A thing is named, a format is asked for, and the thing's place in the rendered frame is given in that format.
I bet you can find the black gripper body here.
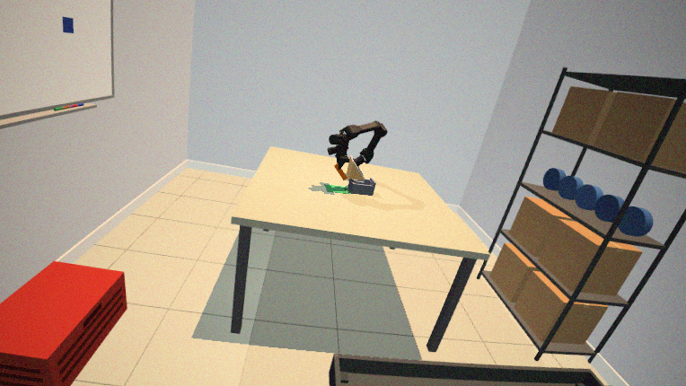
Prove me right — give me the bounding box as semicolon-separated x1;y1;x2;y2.
336;145;349;162

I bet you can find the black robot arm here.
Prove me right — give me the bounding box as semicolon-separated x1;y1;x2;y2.
327;120;388;168

